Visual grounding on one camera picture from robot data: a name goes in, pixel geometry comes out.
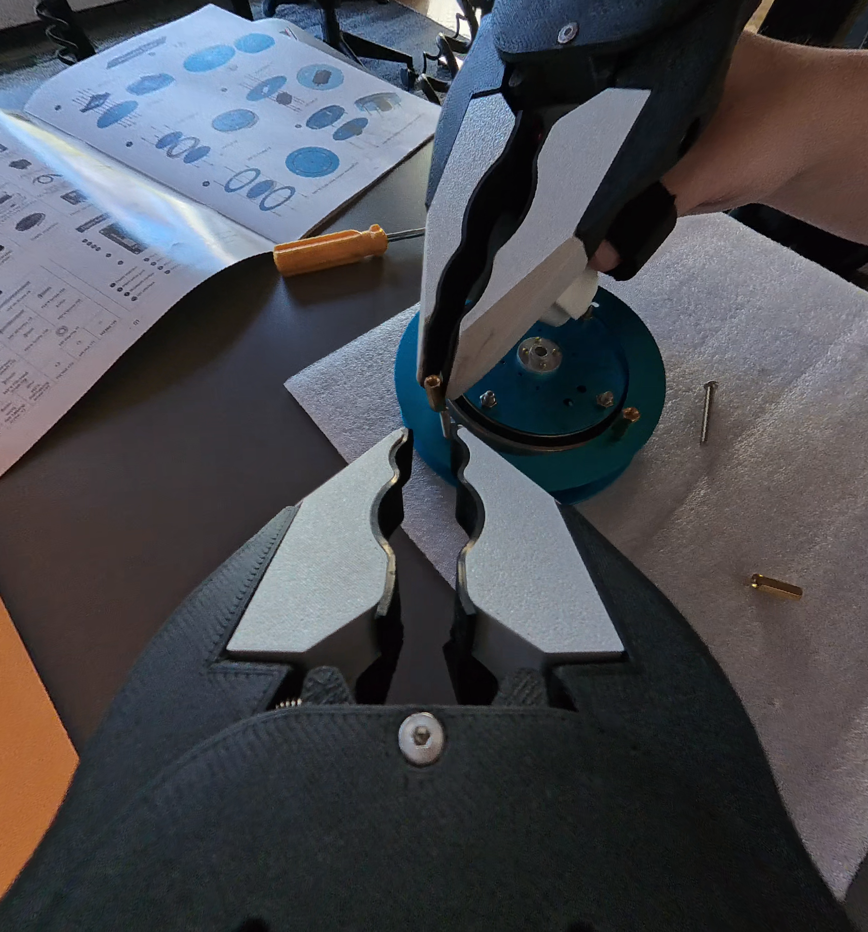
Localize white foam sheet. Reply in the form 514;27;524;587
284;211;868;900

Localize thin black coiled cable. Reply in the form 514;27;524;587
35;0;98;63

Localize person's right forearm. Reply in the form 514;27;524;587
765;40;868;257

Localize orange cardboard box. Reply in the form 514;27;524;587
0;524;78;926

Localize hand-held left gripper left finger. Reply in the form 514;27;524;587
226;428;415;706

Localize person's right hand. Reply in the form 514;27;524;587
585;33;770;276

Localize orange-handled screwdriver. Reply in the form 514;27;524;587
272;224;428;276

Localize thick black coiled cable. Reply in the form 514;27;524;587
418;0;482;103

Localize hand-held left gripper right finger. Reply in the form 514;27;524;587
445;426;626;706

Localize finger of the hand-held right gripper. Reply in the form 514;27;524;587
417;91;544;388
443;87;653;403

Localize open instruction booklet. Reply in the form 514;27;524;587
0;3;442;490

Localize blue metal turntable assembly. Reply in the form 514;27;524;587
394;284;667;505

